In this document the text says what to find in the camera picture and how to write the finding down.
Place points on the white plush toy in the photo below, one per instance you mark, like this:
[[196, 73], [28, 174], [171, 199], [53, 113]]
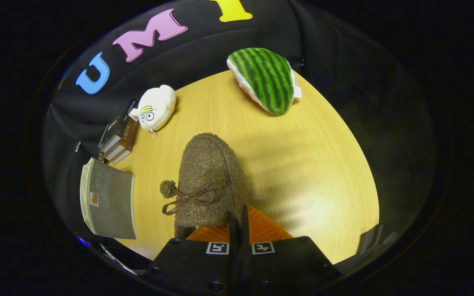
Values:
[[161, 102]]

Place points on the watermelon slice plush toy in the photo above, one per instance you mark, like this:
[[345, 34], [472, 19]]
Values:
[[266, 78]]

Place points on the brown book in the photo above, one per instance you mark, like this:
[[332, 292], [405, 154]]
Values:
[[126, 144]]

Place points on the dark hardcover book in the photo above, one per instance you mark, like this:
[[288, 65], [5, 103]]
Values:
[[118, 123]]

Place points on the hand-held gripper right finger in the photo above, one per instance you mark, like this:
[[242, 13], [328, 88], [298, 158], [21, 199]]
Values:
[[278, 263]]

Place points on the brown fuzzy slipper shoe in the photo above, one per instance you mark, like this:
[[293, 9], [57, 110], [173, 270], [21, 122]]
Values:
[[208, 164]]

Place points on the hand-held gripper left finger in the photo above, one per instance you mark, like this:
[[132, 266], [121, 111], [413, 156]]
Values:
[[196, 267]]

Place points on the silver cloth clip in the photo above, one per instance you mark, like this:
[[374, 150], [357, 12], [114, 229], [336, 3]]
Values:
[[77, 146]]

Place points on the black edge bracket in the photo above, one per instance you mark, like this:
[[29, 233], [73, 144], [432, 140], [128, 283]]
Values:
[[370, 239]]

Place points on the grey fabric storage box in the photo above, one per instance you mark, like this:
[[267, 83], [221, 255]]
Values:
[[113, 197]]

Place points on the black backdrop cloth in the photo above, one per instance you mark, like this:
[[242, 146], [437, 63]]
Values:
[[204, 53]]

